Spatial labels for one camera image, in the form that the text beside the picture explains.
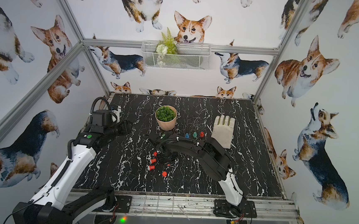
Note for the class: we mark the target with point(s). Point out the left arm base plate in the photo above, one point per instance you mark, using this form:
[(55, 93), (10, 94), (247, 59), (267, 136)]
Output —
[(119, 204)]

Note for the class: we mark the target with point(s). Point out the green fern with flower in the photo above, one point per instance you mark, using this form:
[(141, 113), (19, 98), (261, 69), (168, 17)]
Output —
[(165, 47)]

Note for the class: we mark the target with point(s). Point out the green succulent plant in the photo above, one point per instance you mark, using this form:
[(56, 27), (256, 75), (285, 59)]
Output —
[(165, 114)]

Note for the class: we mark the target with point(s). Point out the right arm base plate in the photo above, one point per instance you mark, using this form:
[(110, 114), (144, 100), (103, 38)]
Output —
[(247, 209)]

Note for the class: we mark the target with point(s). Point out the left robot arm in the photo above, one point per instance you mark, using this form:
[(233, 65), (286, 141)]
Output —
[(49, 205)]

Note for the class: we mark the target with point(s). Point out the white wire wall basket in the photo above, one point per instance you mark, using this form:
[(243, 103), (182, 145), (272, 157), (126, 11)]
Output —
[(190, 56)]

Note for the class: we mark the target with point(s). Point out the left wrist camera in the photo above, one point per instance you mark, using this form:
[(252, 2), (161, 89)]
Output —
[(116, 114)]

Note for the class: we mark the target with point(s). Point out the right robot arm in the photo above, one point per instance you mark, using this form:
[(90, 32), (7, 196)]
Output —
[(215, 161)]

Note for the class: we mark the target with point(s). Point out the beige plant pot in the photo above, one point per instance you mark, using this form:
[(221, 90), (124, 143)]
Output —
[(167, 126)]

